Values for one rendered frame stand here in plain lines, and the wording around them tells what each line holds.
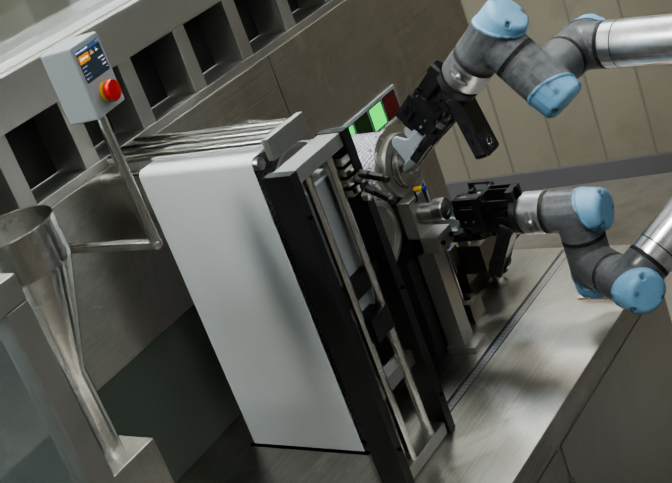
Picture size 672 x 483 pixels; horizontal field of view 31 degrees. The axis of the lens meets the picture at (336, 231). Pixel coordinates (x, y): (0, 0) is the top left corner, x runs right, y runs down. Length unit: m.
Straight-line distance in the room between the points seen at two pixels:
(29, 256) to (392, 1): 1.40
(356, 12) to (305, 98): 0.27
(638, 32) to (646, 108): 2.95
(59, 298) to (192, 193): 0.38
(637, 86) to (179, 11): 2.86
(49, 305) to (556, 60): 0.83
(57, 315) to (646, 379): 1.17
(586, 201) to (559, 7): 2.78
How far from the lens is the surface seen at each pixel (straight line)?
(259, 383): 2.07
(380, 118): 2.66
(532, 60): 1.87
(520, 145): 5.06
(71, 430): 1.27
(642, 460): 2.34
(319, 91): 2.51
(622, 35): 1.92
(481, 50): 1.89
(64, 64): 1.62
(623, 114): 4.89
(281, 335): 1.97
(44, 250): 1.59
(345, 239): 1.82
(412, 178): 2.12
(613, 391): 2.23
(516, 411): 2.00
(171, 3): 2.22
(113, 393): 2.06
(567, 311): 2.24
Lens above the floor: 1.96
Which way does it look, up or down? 21 degrees down
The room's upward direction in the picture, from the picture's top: 21 degrees counter-clockwise
